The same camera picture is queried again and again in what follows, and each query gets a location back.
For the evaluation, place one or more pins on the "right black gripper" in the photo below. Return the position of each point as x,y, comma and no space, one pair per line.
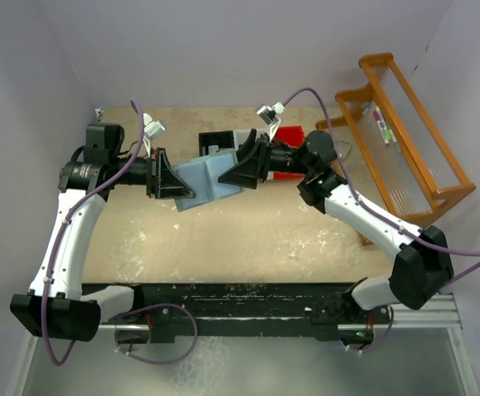
253,162

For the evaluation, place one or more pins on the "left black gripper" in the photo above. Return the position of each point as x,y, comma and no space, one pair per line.
162,181

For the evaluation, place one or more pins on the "green leather card holder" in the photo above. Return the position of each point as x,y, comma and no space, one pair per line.
201,175

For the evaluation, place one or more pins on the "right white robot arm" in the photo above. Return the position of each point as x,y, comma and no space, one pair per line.
421,267

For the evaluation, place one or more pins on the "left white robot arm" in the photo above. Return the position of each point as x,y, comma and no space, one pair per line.
54,305

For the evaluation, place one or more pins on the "white plastic bin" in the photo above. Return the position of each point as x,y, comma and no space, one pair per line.
240,136

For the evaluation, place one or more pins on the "black plastic bin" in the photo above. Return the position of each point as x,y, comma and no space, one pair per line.
212,142

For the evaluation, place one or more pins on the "red plastic bin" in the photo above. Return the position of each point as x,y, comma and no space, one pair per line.
293,136

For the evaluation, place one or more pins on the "small grey box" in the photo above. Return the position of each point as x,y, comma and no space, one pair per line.
343,148

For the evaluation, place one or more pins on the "purple marker pen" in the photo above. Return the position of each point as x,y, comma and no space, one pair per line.
380,122

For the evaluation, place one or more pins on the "green marker pen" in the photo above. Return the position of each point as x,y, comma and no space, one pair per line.
391,140

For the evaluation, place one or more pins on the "wooden tiered rack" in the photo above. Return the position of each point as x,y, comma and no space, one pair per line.
425,180

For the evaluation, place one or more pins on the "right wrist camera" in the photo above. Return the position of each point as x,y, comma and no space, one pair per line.
271,116

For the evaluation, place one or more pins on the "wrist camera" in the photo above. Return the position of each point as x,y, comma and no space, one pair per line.
271,116
152,129

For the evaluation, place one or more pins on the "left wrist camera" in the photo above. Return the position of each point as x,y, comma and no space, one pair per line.
152,129

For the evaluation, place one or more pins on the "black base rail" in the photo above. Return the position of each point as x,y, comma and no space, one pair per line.
322,311

